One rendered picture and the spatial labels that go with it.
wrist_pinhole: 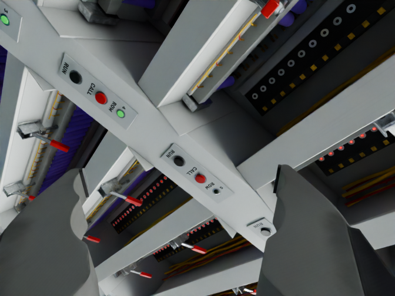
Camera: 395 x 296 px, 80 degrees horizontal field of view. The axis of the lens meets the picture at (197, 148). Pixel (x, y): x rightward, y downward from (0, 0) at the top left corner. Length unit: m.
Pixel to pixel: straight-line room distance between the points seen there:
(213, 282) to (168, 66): 0.51
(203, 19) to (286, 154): 0.19
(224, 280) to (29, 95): 0.54
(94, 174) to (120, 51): 0.24
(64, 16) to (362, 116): 0.38
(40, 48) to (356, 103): 0.40
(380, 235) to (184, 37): 0.38
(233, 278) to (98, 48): 0.52
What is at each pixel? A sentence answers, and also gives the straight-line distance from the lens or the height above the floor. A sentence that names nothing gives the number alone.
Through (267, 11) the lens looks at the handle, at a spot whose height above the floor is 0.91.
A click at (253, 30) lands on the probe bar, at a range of 0.32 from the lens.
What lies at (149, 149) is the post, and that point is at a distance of 0.38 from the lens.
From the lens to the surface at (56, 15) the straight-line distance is 0.39.
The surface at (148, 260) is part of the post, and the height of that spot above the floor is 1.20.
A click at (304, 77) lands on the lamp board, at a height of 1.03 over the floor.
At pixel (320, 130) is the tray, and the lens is 0.32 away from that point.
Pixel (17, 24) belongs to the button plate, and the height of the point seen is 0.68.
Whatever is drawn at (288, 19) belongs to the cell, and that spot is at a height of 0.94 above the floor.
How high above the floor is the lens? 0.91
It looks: 10 degrees up
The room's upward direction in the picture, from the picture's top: 130 degrees clockwise
